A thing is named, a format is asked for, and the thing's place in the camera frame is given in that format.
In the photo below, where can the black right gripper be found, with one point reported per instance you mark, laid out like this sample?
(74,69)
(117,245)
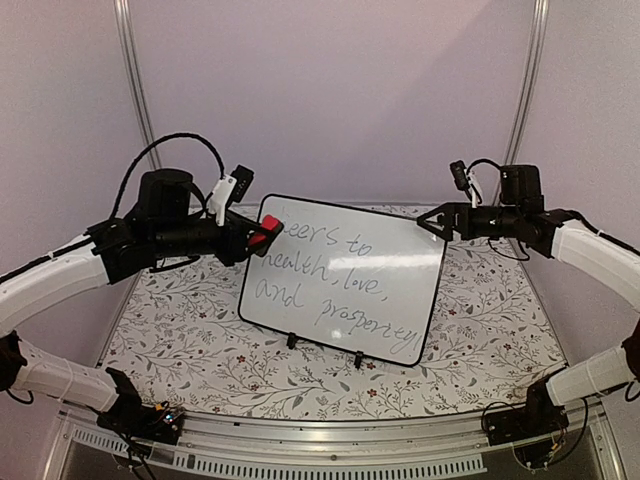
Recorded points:
(449,219)

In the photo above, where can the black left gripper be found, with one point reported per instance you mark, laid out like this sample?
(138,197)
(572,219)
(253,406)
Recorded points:
(237,228)

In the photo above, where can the red whiteboard eraser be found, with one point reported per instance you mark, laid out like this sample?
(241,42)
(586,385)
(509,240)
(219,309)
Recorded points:
(267,232)

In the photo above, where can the white whiteboard black frame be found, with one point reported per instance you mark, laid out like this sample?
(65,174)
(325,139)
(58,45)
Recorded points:
(356,280)

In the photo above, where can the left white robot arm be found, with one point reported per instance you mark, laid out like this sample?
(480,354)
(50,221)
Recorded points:
(171,226)

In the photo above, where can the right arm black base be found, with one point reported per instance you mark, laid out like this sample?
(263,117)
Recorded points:
(537,417)

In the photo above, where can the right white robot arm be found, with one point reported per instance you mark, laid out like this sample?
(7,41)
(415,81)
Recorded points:
(561,235)

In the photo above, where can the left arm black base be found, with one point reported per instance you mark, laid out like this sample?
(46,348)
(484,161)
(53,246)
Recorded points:
(129,417)

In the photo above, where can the black whiteboard stand foot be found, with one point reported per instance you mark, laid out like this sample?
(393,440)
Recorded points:
(292,340)

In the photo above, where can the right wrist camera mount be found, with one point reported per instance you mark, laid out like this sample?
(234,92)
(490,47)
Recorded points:
(466,181)

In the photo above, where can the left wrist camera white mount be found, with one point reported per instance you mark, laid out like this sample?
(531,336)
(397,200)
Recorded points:
(229,189)

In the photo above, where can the right aluminium frame post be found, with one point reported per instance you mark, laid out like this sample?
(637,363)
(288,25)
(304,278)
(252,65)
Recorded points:
(531,70)

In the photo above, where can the aluminium frame post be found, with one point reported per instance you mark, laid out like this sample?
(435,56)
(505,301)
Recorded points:
(531,70)
(125,28)

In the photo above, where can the left aluminium frame post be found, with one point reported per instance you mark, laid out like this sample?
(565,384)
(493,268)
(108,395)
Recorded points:
(125,28)

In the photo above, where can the aluminium front rail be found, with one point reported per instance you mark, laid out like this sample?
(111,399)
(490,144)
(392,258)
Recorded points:
(461,446)

